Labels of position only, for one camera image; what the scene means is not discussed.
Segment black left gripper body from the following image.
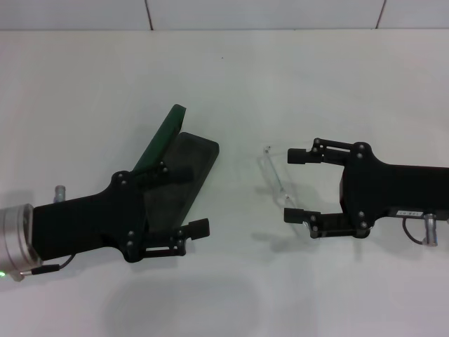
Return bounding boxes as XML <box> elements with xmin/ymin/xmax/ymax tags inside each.
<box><xmin>32</xmin><ymin>171</ymin><xmax>150</xmax><ymax>263</ymax></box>

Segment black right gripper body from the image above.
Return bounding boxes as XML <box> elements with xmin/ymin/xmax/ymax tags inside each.
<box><xmin>338</xmin><ymin>141</ymin><xmax>449</xmax><ymax>240</ymax></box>

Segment green glasses case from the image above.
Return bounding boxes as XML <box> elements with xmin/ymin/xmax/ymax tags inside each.
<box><xmin>132</xmin><ymin>103</ymin><xmax>221</xmax><ymax>237</ymax></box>

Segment clear white glasses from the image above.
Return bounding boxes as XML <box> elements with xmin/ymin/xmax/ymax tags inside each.
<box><xmin>255</xmin><ymin>140</ymin><xmax>316</xmax><ymax>239</ymax></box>

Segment right wrist cable with plug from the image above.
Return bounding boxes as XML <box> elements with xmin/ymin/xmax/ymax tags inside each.
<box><xmin>402</xmin><ymin>211</ymin><xmax>440</xmax><ymax>247</ymax></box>

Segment wrist cable with plug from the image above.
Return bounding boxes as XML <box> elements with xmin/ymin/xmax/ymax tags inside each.
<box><xmin>13</xmin><ymin>253</ymin><xmax>76</xmax><ymax>282</ymax></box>
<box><xmin>402</xmin><ymin>211</ymin><xmax>440</xmax><ymax>247</ymax></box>

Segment left wrist cable with plug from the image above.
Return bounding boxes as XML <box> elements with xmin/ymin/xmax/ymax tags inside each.
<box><xmin>13</xmin><ymin>253</ymin><xmax>76</xmax><ymax>282</ymax></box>

